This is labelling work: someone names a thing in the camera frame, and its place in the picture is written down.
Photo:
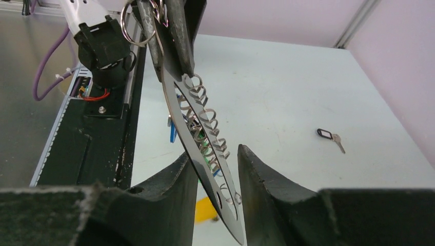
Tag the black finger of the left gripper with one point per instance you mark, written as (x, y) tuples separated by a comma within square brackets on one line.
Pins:
[(185, 17), (150, 18)]

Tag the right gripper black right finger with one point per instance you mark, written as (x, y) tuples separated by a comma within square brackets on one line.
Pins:
[(278, 211)]

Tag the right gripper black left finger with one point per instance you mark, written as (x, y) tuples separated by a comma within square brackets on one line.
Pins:
[(158, 211)]

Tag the yellow key tag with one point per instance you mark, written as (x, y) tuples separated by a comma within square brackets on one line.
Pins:
[(204, 211)]

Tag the blue key tag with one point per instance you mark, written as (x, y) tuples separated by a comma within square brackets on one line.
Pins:
[(173, 131)]

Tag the silver key with black tag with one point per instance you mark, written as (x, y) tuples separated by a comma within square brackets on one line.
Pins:
[(337, 139)]

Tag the black key tag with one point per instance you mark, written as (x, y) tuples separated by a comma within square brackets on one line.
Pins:
[(324, 134)]

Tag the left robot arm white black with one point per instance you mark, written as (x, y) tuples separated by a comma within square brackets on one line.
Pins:
[(104, 43)]

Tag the left controller board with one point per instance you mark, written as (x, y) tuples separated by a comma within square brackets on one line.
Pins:
[(81, 80)]

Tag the black cable bundle background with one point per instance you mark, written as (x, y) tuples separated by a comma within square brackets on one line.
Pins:
[(26, 7)]

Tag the left aluminium frame post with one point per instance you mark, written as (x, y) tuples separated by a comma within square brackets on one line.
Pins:
[(363, 13)]

